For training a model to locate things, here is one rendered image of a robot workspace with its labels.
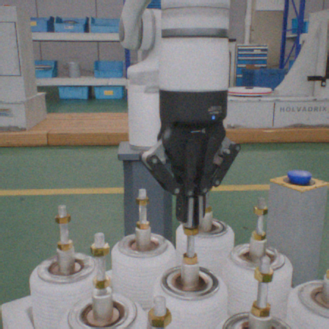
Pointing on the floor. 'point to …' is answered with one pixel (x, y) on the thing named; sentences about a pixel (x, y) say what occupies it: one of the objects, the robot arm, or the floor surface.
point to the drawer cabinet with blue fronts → (248, 56)
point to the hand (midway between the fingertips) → (190, 208)
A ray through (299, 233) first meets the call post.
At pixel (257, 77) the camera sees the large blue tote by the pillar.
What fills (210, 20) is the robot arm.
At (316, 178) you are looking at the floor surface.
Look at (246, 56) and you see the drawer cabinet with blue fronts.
